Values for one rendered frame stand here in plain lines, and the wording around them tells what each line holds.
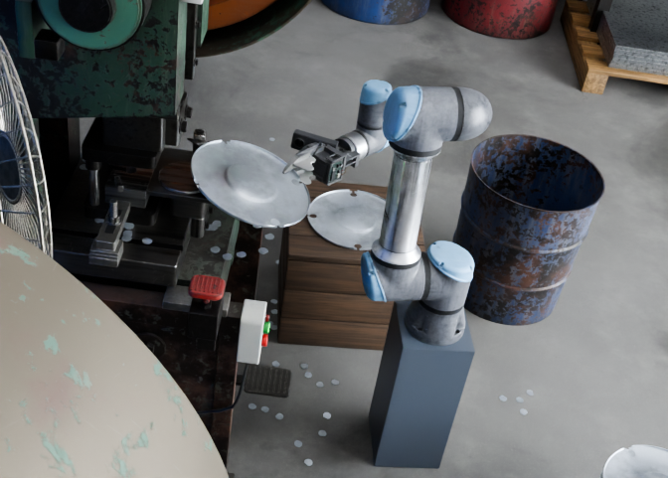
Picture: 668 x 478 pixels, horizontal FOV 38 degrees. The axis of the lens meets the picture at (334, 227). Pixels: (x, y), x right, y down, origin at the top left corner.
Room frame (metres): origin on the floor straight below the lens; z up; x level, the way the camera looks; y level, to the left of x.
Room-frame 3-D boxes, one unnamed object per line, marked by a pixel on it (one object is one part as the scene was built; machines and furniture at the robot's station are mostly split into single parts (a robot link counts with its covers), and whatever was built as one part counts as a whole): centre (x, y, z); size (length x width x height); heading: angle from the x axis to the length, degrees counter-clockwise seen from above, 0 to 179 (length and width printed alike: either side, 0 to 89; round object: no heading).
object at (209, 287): (1.45, 0.23, 0.72); 0.07 x 0.06 x 0.08; 92
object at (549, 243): (2.53, -0.59, 0.24); 0.42 x 0.42 x 0.48
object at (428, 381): (1.79, -0.29, 0.23); 0.18 x 0.18 x 0.45; 9
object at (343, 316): (2.30, -0.06, 0.18); 0.40 x 0.38 x 0.35; 98
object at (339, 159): (1.98, 0.03, 0.76); 0.12 x 0.09 x 0.08; 144
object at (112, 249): (1.60, 0.47, 0.76); 0.17 x 0.06 x 0.10; 2
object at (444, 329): (1.79, -0.29, 0.50); 0.15 x 0.15 x 0.10
